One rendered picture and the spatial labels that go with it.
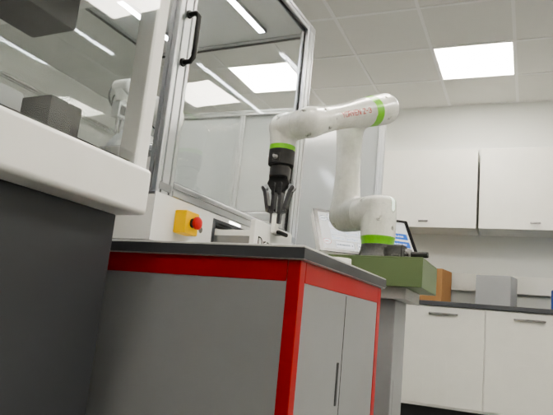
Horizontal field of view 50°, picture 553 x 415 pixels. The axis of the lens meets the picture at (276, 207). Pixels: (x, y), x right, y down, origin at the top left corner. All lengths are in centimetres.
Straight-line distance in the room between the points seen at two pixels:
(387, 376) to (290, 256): 97
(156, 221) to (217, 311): 54
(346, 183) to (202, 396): 125
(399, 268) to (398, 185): 342
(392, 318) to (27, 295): 128
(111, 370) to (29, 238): 42
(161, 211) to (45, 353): 68
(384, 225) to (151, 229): 88
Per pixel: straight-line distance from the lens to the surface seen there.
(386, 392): 211
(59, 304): 126
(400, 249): 217
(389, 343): 210
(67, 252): 127
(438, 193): 535
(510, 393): 481
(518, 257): 556
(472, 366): 482
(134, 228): 179
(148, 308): 141
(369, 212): 220
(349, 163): 236
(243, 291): 128
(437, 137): 588
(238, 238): 198
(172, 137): 184
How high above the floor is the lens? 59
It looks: 11 degrees up
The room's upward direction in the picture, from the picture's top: 6 degrees clockwise
